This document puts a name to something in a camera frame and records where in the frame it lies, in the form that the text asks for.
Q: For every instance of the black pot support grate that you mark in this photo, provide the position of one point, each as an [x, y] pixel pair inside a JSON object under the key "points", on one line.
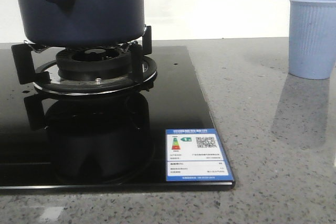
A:
{"points": [[46, 78]]}

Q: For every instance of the black round gas burner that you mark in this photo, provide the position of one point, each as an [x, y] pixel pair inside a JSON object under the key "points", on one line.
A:
{"points": [[90, 64]]}

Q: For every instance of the light blue ribbed cup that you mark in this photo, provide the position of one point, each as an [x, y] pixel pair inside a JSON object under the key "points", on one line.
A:
{"points": [[312, 38]]}

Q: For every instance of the dark blue cooking pot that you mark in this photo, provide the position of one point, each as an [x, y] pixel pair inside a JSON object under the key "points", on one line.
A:
{"points": [[82, 23]]}

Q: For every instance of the black glass gas stove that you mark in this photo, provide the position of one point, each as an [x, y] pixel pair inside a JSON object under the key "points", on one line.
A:
{"points": [[113, 143]]}

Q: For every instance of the blue energy label sticker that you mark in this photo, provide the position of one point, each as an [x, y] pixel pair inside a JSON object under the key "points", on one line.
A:
{"points": [[196, 155]]}

